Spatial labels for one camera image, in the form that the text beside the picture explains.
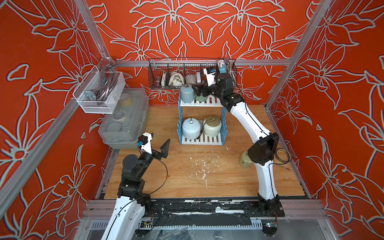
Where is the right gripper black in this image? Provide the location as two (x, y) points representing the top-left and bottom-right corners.
(192, 79), (226, 101)

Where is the green tea canister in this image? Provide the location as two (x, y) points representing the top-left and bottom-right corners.
(195, 91), (209, 103)

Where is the grey-blue tea canister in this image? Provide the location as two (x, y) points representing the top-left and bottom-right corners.
(181, 84), (195, 104)

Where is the blue white picket shelf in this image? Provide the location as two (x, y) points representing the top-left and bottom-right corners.
(177, 96), (228, 146)

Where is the yellow tea canister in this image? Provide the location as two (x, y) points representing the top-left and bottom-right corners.
(239, 151), (254, 169)

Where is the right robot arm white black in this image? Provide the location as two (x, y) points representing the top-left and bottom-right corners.
(193, 73), (281, 217)

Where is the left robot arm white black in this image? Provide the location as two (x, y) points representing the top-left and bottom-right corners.
(102, 135), (171, 240)

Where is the cream cloth in basket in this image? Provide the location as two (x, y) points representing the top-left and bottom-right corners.
(168, 72), (185, 87)

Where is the blue box in basket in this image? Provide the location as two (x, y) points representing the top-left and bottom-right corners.
(217, 60), (228, 74)

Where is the pale blue round ceramic jar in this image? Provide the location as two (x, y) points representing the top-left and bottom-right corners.
(182, 118), (201, 140)

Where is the cream round ceramic jar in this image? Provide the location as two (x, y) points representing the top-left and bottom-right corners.
(203, 116), (222, 138)

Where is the translucent plastic storage box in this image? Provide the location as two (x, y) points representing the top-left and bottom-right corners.
(98, 88), (150, 150)

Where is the brown tape roll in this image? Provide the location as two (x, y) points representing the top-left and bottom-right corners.
(275, 148), (292, 164)

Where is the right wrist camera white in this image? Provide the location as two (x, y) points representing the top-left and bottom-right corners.
(203, 67), (216, 87)

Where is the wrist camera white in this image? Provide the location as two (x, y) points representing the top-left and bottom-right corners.
(137, 133), (153, 155)
(203, 67), (216, 87)

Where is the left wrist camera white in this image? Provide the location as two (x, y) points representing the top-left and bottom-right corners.
(137, 133), (153, 155)

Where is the metal hose in basket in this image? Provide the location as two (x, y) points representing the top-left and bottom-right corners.
(225, 58), (238, 89)

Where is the black wire wall basket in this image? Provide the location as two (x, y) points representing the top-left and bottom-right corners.
(148, 58), (238, 90)

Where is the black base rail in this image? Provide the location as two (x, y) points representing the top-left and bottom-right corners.
(144, 197), (286, 227)

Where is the clear plastic wall basket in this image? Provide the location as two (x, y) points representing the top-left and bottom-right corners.
(73, 67), (126, 115)

